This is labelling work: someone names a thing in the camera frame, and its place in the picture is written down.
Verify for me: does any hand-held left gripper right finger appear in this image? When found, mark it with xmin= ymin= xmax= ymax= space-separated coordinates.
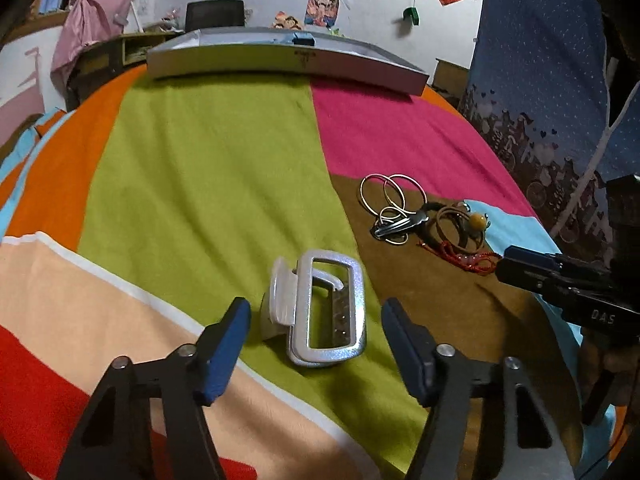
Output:
xmin=381 ymin=297 xmax=583 ymax=480

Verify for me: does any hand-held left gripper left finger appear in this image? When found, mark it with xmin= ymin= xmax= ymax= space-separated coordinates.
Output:
xmin=56 ymin=297 xmax=252 ymax=480

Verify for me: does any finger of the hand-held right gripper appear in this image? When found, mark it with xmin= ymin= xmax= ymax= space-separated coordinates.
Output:
xmin=495 ymin=259 xmax=581 ymax=306
xmin=504 ymin=246 xmax=608 ymax=277

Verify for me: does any red beaded bracelet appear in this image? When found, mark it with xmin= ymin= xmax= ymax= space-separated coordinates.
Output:
xmin=419 ymin=239 xmax=502 ymax=277

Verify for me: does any brown hair tie yellow bead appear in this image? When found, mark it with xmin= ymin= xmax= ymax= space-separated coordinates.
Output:
xmin=434 ymin=201 xmax=495 ymax=253

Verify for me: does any silver hair claw clip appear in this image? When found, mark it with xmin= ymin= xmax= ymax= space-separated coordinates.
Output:
xmin=259 ymin=248 xmax=368 ymax=369

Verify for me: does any small silver hoop ring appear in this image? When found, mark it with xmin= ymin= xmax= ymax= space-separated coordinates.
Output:
xmin=378 ymin=206 xmax=412 ymax=247

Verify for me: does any black metal hair clip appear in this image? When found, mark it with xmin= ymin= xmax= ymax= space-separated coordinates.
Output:
xmin=371 ymin=212 xmax=431 ymax=239

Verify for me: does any silver hoop bangle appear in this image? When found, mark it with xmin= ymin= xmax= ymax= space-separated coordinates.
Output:
xmin=383 ymin=174 xmax=426 ymax=212
xmin=359 ymin=173 xmax=402 ymax=217

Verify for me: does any grey shallow cardboard box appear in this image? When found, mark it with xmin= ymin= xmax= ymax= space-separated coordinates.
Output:
xmin=146 ymin=26 xmax=431 ymax=97

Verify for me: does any person's right hand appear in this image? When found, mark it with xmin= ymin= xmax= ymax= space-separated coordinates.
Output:
xmin=580 ymin=332 xmax=635 ymax=409

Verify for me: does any blue printed curtain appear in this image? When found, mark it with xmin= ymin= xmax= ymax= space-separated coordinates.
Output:
xmin=457 ymin=0 xmax=640 ymax=266

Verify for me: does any brown cardboard box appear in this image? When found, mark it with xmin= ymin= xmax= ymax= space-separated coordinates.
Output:
xmin=434 ymin=58 xmax=471 ymax=97

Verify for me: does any wooden desk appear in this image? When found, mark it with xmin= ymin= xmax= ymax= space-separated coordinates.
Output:
xmin=66 ymin=30 xmax=187 ymax=106

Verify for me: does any black office chair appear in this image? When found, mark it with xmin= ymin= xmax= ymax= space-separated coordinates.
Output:
xmin=184 ymin=0 xmax=247 ymax=34

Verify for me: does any pink curtain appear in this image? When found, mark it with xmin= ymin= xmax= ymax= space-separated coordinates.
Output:
xmin=51 ymin=0 xmax=147 ymax=77

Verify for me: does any anime cartoon wall poster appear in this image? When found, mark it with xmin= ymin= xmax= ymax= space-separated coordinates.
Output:
xmin=304 ymin=0 xmax=342 ymax=28

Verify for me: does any family cartoon wall poster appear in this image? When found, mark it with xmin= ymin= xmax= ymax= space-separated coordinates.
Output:
xmin=271 ymin=11 xmax=304 ymax=30

